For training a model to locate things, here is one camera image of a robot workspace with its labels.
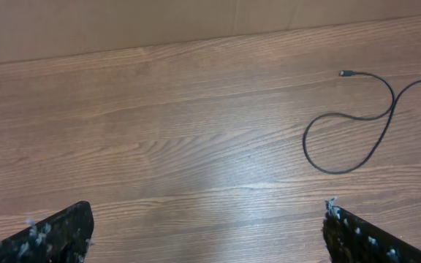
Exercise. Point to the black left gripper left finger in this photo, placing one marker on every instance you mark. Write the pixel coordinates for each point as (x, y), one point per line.
(63, 237)

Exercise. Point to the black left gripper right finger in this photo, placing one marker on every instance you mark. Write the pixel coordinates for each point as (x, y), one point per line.
(350, 239)

